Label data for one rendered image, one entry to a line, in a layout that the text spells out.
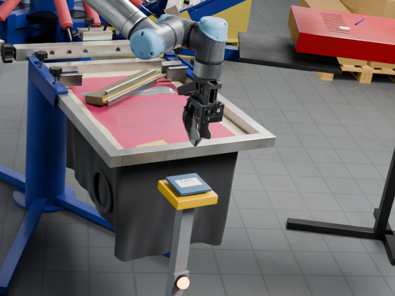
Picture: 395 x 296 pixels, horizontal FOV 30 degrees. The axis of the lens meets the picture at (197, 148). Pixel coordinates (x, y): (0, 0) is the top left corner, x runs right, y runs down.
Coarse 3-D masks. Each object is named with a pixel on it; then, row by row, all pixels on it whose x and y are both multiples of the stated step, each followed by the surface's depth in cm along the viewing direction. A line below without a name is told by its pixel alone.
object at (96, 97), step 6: (138, 72) 282; (144, 72) 282; (156, 72) 282; (126, 78) 275; (132, 78) 274; (114, 84) 268; (96, 90) 261; (102, 90) 260; (90, 96) 255; (96, 96) 254; (102, 96) 253; (90, 102) 256; (96, 102) 255; (102, 102) 253
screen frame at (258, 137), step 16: (48, 64) 277; (64, 64) 280; (80, 64) 282; (96, 64) 284; (112, 64) 288; (128, 64) 291; (144, 64) 294; (160, 64) 298; (192, 80) 281; (64, 96) 251; (64, 112) 248; (80, 112) 241; (224, 112) 263; (240, 112) 258; (80, 128) 236; (96, 128) 231; (256, 128) 247; (96, 144) 224; (112, 144) 222; (176, 144) 228; (208, 144) 231; (224, 144) 234; (240, 144) 237; (256, 144) 240; (272, 144) 243; (112, 160) 216; (128, 160) 219; (144, 160) 221; (160, 160) 224
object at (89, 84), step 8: (88, 80) 277; (96, 80) 278; (104, 80) 279; (112, 80) 280; (72, 88) 268; (80, 88) 269; (88, 88) 270; (96, 88) 271; (80, 96) 262; (88, 104) 257; (96, 112) 251; (104, 112) 252; (104, 120) 246; (112, 120) 247; (112, 128) 241; (120, 128) 242; (120, 136) 236; (128, 136) 237; (136, 136) 238; (144, 136) 239; (152, 136) 239; (160, 136) 240; (168, 136) 241; (120, 144) 231; (128, 144) 232; (136, 144) 232
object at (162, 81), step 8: (160, 80) 286; (168, 80) 287; (176, 88) 281; (136, 96) 269; (144, 96) 269; (152, 96) 270; (160, 96) 271; (168, 96) 272; (176, 96) 273; (184, 96) 274; (184, 104) 268; (216, 128) 252; (224, 128) 252; (176, 136) 242; (184, 136) 242; (216, 136) 245; (224, 136) 246
